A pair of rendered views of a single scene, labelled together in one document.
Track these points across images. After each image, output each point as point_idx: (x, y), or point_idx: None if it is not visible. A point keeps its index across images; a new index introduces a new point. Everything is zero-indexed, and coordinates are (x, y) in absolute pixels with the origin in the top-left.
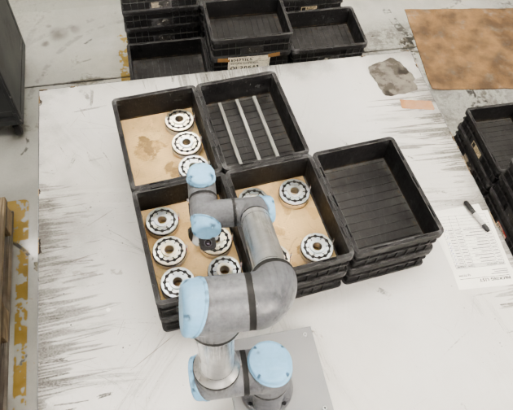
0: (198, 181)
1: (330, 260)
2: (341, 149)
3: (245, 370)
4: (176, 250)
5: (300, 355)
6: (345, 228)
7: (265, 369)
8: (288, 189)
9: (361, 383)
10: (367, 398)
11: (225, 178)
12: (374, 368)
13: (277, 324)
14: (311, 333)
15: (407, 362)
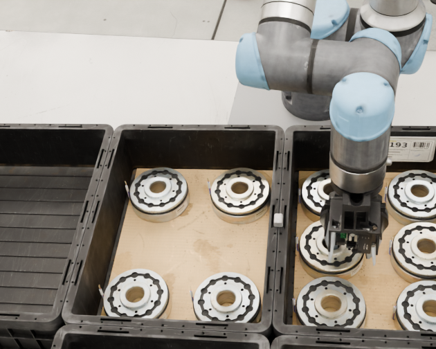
0: (374, 74)
1: (160, 125)
2: None
3: (353, 10)
4: (412, 240)
5: (255, 118)
6: (102, 162)
7: (328, 1)
8: (145, 298)
9: (189, 101)
10: (191, 88)
11: (273, 314)
12: (163, 110)
13: None
14: None
15: (118, 106)
